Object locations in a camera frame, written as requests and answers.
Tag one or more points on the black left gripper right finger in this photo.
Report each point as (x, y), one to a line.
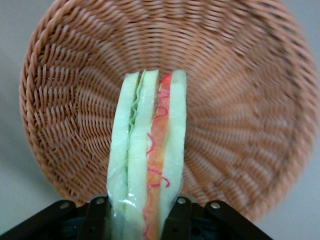
(212, 222)

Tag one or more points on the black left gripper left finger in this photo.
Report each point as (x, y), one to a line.
(62, 220)

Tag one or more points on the triangle sandwich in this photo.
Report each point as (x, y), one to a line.
(140, 150)

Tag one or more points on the round brown wicker basket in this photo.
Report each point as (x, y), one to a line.
(225, 100)

